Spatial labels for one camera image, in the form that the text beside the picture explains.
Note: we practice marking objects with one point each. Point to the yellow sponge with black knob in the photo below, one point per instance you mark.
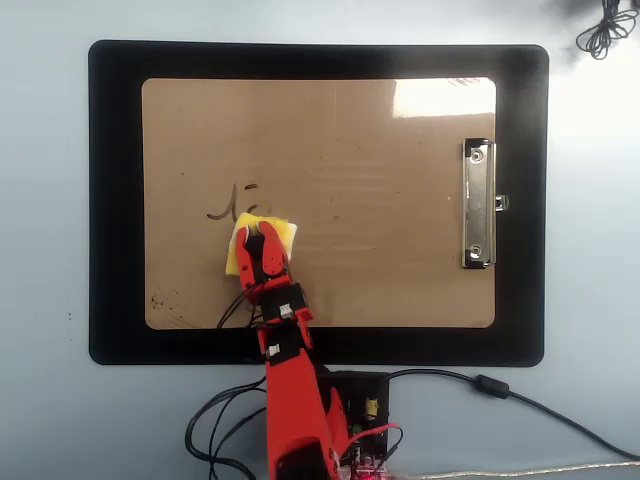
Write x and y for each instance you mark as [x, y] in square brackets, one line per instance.
[285, 232]

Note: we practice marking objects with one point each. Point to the red controller circuit board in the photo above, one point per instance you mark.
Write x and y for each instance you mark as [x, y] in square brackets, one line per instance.
[372, 467]

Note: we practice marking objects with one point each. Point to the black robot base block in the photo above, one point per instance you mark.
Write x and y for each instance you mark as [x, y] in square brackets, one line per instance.
[370, 400]

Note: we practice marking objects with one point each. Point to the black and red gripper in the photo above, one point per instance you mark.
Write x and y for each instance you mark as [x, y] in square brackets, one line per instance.
[282, 300]

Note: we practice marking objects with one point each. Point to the silver metal clipboard clip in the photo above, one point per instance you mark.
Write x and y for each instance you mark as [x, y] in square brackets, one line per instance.
[477, 200]

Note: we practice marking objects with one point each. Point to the brown hardboard clipboard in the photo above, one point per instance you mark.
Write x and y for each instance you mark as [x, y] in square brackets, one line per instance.
[375, 225]

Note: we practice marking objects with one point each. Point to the black rectangular desk mat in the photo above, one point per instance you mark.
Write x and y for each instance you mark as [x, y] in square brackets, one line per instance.
[115, 150]

